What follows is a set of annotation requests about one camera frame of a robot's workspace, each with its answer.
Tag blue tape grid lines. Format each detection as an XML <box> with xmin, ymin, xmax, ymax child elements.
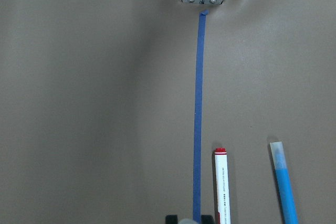
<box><xmin>192</xmin><ymin>9</ymin><xmax>209</xmax><ymax>223</ymax></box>

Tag blue highlighter pen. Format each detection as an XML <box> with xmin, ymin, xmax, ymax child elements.
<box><xmin>270</xmin><ymin>142</ymin><xmax>299</xmax><ymax>224</ymax></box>

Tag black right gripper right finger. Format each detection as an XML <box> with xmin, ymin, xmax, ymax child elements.
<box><xmin>201</xmin><ymin>215</ymin><xmax>214</xmax><ymax>224</ymax></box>

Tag red white marker pen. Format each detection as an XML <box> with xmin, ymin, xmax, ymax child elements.
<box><xmin>214</xmin><ymin>148</ymin><xmax>231</xmax><ymax>224</ymax></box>

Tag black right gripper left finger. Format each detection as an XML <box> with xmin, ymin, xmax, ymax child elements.
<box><xmin>165</xmin><ymin>215</ymin><xmax>179</xmax><ymax>224</ymax></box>

